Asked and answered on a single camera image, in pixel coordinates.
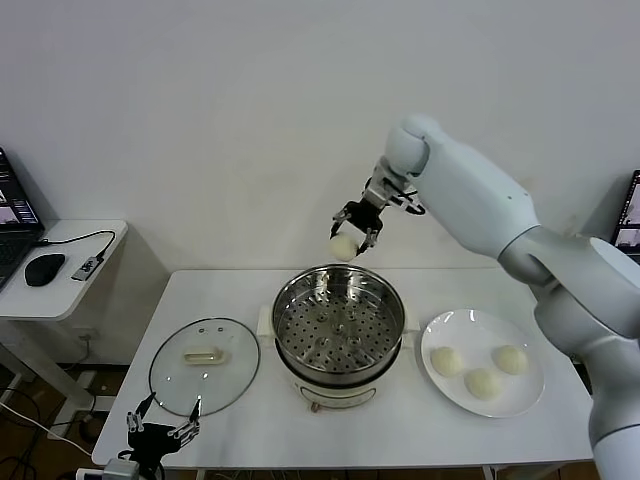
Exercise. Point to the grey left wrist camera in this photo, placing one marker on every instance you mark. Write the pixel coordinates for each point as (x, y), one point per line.
(120, 470)

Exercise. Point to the white steamed baozi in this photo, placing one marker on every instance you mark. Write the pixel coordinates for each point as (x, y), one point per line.
(446, 361)
(343, 248)
(511, 359)
(483, 384)

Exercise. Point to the perforated stainless steel steamer basket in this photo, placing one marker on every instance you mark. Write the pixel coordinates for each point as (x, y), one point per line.
(340, 320)

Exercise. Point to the black computer mouse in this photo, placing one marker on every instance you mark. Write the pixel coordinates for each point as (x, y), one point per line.
(45, 270)

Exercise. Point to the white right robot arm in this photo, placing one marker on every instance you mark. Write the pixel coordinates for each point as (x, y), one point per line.
(475, 200)

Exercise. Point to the white wall socket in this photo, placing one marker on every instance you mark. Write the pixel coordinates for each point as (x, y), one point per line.
(86, 336)

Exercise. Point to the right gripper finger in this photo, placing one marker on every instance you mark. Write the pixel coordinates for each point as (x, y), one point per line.
(371, 239)
(340, 220)

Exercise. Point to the white round plate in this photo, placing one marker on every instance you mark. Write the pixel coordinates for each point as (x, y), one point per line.
(480, 330)

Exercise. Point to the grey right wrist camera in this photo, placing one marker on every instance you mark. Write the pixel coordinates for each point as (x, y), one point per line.
(397, 201)

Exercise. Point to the cream electric cooking pot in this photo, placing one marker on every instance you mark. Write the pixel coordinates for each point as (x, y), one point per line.
(340, 395)

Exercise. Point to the black laptop beside mouse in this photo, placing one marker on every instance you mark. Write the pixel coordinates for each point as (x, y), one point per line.
(12, 215)

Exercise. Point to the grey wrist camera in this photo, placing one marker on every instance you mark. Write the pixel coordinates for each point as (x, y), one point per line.
(397, 201)
(120, 470)

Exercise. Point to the white side table with mouse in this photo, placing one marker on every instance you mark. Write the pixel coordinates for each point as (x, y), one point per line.
(60, 300)

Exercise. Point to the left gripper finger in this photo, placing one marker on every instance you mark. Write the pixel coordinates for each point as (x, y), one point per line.
(192, 425)
(134, 421)

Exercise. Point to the grey usb hub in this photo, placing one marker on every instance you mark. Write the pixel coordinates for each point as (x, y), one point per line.
(87, 268)

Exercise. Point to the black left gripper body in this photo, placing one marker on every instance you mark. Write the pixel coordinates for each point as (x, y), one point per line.
(150, 437)

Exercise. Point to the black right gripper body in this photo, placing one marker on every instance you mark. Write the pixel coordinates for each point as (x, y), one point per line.
(362, 215)

